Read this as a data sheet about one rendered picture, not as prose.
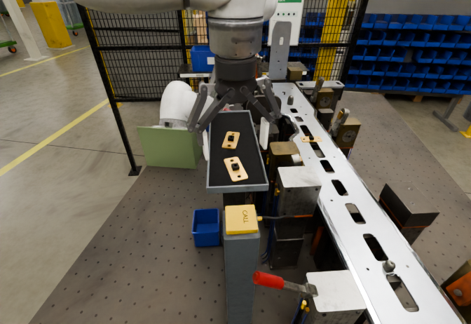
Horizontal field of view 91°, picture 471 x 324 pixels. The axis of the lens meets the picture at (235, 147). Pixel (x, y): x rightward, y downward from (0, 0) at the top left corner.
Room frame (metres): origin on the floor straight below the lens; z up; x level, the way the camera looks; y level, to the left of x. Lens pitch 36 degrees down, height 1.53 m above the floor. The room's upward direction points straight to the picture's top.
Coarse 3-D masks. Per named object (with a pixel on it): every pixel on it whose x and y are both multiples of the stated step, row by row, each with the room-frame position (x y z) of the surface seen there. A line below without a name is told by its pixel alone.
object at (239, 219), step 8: (232, 208) 0.31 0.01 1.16; (240, 208) 0.31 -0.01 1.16; (248, 208) 0.31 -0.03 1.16; (232, 216) 0.29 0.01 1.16; (240, 216) 0.29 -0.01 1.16; (248, 216) 0.29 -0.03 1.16; (232, 224) 0.27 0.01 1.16; (240, 224) 0.27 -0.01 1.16; (248, 224) 0.27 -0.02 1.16; (256, 224) 0.27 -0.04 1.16; (232, 232) 0.26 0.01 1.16; (240, 232) 0.26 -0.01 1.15; (248, 232) 0.26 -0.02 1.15; (256, 232) 0.26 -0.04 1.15
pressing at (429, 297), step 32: (288, 96) 1.24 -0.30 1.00; (320, 128) 0.89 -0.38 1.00; (320, 160) 0.67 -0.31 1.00; (320, 192) 0.51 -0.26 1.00; (352, 192) 0.51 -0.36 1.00; (352, 224) 0.39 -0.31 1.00; (384, 224) 0.39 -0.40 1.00; (352, 256) 0.30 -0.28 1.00; (416, 256) 0.30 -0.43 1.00; (384, 288) 0.23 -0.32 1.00; (416, 288) 0.23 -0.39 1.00; (384, 320) 0.17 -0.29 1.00; (416, 320) 0.17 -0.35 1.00; (448, 320) 0.17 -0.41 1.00
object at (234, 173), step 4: (224, 160) 0.46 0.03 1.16; (228, 160) 0.46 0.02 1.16; (232, 160) 0.46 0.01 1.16; (236, 160) 0.46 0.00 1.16; (228, 164) 0.45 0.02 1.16; (232, 164) 0.43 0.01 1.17; (236, 164) 0.43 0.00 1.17; (240, 164) 0.45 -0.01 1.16; (228, 168) 0.43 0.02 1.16; (232, 168) 0.43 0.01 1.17; (236, 168) 0.42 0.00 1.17; (240, 168) 0.43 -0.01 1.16; (228, 172) 0.42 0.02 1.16; (232, 172) 0.42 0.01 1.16; (236, 172) 0.42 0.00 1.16; (240, 172) 0.42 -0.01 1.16; (244, 172) 0.42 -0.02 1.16; (232, 176) 0.40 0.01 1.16; (236, 176) 0.40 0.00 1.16; (244, 176) 0.40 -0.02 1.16; (232, 180) 0.39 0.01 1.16; (236, 180) 0.39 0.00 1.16
